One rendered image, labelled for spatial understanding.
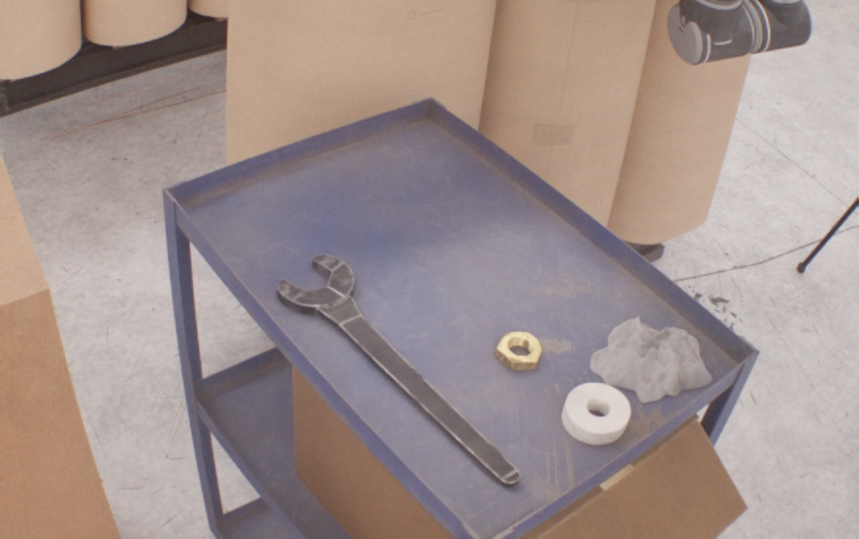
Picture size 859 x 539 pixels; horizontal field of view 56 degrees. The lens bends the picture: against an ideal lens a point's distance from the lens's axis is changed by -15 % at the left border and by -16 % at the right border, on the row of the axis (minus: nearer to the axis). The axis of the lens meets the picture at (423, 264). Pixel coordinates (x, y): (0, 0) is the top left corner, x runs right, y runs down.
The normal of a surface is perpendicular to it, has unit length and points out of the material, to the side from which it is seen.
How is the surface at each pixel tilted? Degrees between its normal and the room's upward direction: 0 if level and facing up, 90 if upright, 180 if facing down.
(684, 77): 90
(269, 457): 0
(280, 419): 0
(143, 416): 0
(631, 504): 26
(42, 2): 90
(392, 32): 90
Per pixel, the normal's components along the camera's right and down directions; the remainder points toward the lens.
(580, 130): 0.57, 0.57
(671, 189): 0.33, 0.63
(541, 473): 0.10, -0.76
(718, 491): 0.36, -0.44
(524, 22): -0.34, 0.58
